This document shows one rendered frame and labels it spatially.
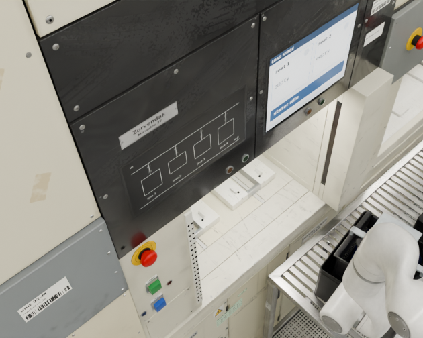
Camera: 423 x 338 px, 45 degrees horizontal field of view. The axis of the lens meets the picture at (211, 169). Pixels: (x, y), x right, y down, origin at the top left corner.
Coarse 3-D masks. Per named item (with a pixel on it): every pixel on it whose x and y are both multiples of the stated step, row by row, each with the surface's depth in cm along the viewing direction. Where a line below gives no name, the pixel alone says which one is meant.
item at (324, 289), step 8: (360, 216) 167; (368, 224) 172; (336, 248) 161; (328, 256) 158; (328, 264) 164; (320, 272) 157; (328, 272) 171; (320, 280) 160; (328, 280) 157; (336, 280) 154; (320, 288) 164; (328, 288) 160; (336, 288) 157; (320, 296) 167; (328, 296) 163; (392, 328) 150; (384, 336) 156; (392, 336) 153
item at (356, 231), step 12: (384, 216) 149; (360, 228) 158; (408, 228) 146; (348, 240) 155; (336, 252) 153; (348, 252) 159; (336, 264) 155; (420, 264) 156; (336, 276) 159; (420, 276) 147
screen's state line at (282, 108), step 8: (328, 72) 123; (336, 72) 126; (320, 80) 123; (304, 88) 120; (312, 88) 122; (296, 96) 119; (304, 96) 122; (288, 104) 119; (272, 112) 116; (280, 112) 118; (272, 120) 118
